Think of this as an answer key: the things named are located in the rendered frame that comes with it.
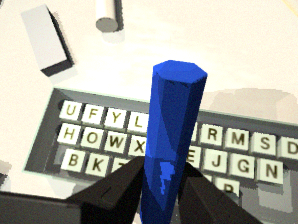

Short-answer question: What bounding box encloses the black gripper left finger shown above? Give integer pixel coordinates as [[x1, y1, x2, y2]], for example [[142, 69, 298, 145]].
[[0, 155, 145, 224]]

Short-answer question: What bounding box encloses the grey keyboard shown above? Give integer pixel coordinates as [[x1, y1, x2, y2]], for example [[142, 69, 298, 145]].
[[19, 85, 298, 224]]

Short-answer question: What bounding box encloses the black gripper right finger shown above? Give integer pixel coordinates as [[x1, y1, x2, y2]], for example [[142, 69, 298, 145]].
[[178, 161, 263, 224]]

